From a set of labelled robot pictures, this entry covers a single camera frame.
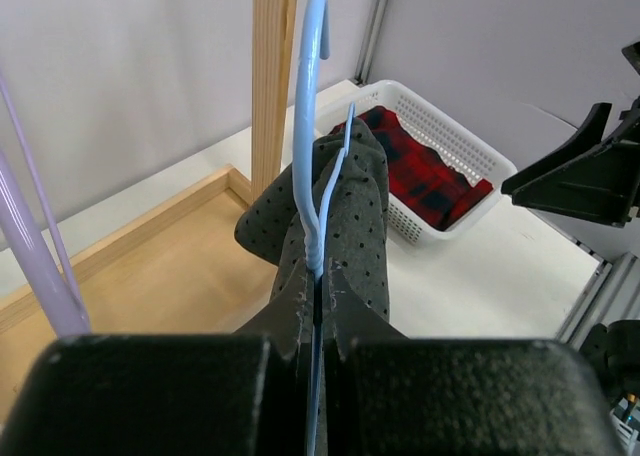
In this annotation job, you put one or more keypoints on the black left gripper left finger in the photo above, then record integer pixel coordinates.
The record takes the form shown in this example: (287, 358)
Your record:
(243, 393)

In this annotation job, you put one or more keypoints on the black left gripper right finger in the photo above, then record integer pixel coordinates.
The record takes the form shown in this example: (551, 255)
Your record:
(387, 394)

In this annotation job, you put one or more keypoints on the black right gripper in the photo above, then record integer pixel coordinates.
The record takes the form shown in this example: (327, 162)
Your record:
(599, 185)

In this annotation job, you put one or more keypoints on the grey polka dot skirt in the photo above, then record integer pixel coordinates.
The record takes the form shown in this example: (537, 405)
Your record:
(356, 229)

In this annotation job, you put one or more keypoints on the light blue wire hanger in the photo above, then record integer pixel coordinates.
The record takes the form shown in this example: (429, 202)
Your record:
(314, 47)

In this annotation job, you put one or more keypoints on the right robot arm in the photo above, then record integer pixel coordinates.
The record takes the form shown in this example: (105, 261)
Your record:
(613, 350)

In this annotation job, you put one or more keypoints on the purple plastic hanger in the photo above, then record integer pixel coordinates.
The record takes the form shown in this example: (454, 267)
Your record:
(49, 274)

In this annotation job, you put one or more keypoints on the wooden clothes rack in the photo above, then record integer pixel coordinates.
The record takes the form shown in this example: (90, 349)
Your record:
(272, 41)

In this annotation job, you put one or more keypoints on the white plastic basket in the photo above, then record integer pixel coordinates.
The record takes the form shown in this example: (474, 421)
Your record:
(430, 126)

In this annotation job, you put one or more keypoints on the red black plaid garment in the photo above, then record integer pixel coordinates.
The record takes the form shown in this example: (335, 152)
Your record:
(419, 178)

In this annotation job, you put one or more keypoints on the aluminium mounting rail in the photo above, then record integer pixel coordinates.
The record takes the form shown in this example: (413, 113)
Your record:
(611, 294)

